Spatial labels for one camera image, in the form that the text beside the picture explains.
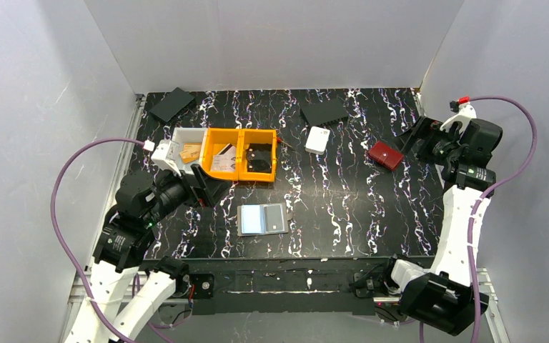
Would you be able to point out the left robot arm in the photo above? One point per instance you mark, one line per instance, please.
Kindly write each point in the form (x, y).
(141, 203)

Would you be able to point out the black cards in orange bin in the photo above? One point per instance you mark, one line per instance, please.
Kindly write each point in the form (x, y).
(259, 158)

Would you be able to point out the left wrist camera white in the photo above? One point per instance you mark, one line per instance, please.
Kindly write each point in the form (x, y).
(166, 156)

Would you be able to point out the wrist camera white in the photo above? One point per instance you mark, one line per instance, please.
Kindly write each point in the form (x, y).
(464, 112)
(166, 156)

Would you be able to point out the white card holder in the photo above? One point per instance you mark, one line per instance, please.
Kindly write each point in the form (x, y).
(317, 140)

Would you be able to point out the black card case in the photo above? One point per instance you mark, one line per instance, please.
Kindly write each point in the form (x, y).
(173, 105)
(324, 113)

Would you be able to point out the black card case far left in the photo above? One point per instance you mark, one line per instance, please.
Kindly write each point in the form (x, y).
(173, 105)

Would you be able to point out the black card case far centre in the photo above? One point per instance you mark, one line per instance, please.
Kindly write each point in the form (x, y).
(324, 113)

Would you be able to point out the black VIP card in holder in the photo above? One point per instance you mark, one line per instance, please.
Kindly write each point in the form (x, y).
(275, 219)

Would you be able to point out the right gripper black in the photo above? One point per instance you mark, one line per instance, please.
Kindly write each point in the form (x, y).
(427, 140)

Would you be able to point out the tan cards in white bin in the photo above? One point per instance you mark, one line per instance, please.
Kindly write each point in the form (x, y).
(190, 152)

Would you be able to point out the silver cards in orange bin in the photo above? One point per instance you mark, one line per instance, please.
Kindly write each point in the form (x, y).
(225, 160)

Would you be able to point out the red card holder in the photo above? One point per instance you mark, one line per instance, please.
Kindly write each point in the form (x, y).
(385, 155)

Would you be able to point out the grey card holder blue inside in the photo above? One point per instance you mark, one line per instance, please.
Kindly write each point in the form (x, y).
(250, 219)

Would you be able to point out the red handled small tool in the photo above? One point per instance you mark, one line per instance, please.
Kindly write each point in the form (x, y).
(284, 143)

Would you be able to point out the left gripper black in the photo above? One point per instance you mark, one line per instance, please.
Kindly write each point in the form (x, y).
(199, 181)

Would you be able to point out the white plastic bin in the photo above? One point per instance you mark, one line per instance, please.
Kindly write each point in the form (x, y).
(182, 136)

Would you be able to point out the orange double bin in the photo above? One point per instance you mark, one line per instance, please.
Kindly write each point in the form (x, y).
(218, 138)

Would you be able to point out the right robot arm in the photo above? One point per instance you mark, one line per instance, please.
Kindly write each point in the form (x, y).
(442, 295)

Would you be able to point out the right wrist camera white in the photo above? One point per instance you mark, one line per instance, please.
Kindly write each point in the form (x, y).
(464, 112)

